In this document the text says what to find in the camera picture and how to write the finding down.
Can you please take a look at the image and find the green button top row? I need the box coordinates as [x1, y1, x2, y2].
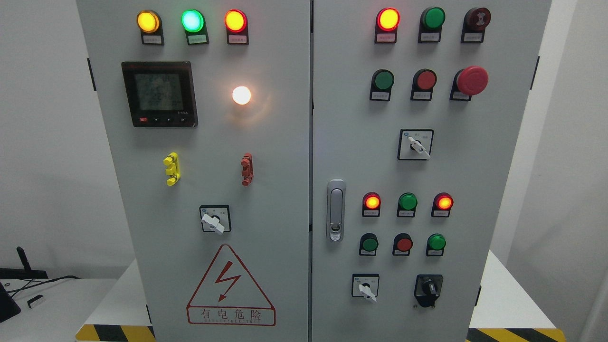
[418, 7, 446, 43]

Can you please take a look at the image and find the red electric hazard sticker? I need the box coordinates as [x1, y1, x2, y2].
[186, 243, 276, 326]

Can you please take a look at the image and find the black object at left edge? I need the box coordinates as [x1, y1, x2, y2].
[0, 282, 21, 323]

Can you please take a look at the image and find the red indicator lower right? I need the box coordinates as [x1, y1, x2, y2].
[431, 192, 454, 217]

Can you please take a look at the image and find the silver door latch handle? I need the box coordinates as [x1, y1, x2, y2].
[326, 179, 346, 242]

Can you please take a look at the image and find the white selector switch lower right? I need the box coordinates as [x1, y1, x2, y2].
[351, 273, 380, 304]

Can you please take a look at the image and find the black rotary knob switch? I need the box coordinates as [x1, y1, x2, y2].
[413, 274, 444, 308]

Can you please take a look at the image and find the red push button bottom middle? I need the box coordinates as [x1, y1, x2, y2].
[392, 233, 413, 256]

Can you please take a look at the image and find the white glowing lamp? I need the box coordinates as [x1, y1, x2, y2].
[232, 85, 252, 105]

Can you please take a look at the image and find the green push button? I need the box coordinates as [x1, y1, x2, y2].
[359, 232, 379, 256]
[426, 233, 447, 257]

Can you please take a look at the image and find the black cable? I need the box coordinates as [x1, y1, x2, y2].
[1, 275, 81, 299]

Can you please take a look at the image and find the red terminal block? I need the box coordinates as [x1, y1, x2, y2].
[241, 153, 254, 187]

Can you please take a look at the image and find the white selector switch left door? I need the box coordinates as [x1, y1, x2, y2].
[199, 204, 232, 235]

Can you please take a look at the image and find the black device with antenna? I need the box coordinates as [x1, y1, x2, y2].
[0, 247, 48, 280]

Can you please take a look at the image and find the red-orange indicator light left door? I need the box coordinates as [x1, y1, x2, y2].
[224, 9, 249, 45]

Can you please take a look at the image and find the dark red buzzer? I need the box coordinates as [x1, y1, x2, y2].
[461, 7, 491, 44]

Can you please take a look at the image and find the yellow terminal block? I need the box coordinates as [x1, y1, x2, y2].
[163, 152, 181, 186]

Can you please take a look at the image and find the white selector switch upper right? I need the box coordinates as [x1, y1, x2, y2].
[397, 129, 434, 161]

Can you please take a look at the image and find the small white black adapter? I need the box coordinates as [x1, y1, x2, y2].
[27, 294, 45, 309]

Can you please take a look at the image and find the red push button second row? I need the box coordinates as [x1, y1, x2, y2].
[410, 68, 437, 101]

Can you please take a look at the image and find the grey electrical control cabinet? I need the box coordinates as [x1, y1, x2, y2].
[76, 0, 551, 342]

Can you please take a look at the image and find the yellow indicator light top left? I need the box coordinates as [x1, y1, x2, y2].
[137, 9, 164, 46]

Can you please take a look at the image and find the green lit indicator light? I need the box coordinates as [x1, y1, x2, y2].
[180, 9, 209, 45]

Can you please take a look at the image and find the green push button bottom left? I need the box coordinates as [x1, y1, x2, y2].
[359, 232, 379, 256]

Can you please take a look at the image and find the green push button bottom right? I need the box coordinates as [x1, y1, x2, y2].
[426, 233, 447, 257]

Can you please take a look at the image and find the white platform with hazard stripes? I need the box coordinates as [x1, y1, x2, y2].
[76, 252, 565, 342]

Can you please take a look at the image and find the red indicator light right door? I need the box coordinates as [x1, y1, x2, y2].
[374, 7, 401, 44]

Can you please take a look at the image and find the green indicator lower middle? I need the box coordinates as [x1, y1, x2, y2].
[397, 192, 418, 217]

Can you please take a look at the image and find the green push button second row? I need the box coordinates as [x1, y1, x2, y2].
[369, 69, 395, 102]

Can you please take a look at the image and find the white selector switch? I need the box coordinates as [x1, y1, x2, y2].
[397, 129, 434, 161]
[351, 273, 380, 304]

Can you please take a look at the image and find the red emergency stop mushroom button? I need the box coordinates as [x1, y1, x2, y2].
[450, 66, 489, 102]

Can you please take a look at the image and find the red lit indicator lower left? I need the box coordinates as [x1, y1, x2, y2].
[362, 192, 381, 217]

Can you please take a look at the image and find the black digital power meter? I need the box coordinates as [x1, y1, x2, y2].
[121, 61, 198, 128]

